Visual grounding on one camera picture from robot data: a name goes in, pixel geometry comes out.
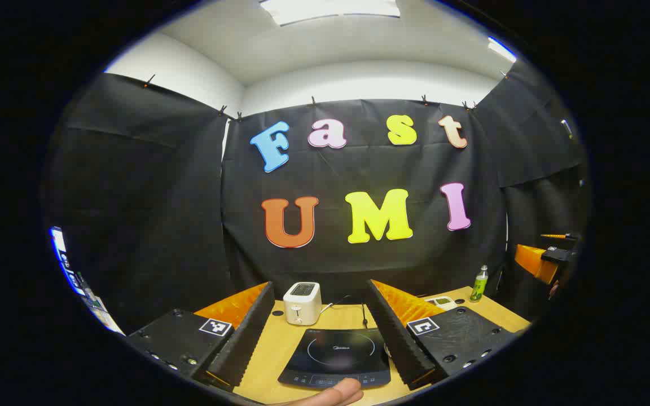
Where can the green drink bottle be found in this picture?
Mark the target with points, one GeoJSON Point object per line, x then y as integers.
{"type": "Point", "coordinates": [479, 285]}

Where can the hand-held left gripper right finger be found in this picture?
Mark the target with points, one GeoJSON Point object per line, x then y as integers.
{"type": "Point", "coordinates": [395, 338]}

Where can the white divided tray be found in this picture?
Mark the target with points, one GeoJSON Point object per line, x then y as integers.
{"type": "Point", "coordinates": [443, 303]}

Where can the white toaster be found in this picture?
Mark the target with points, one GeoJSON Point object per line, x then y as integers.
{"type": "Point", "coordinates": [302, 304]}

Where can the ceiling light panel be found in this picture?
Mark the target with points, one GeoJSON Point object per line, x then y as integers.
{"type": "Point", "coordinates": [501, 49]}
{"type": "Point", "coordinates": [330, 10]}

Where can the black induction cooktop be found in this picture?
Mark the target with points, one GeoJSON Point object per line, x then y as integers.
{"type": "Point", "coordinates": [336, 349]}

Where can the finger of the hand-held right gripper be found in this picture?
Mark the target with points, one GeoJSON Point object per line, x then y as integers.
{"type": "Point", "coordinates": [534, 262]}
{"type": "Point", "coordinates": [559, 236]}

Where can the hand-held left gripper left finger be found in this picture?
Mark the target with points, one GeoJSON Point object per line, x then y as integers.
{"type": "Point", "coordinates": [246, 338]}

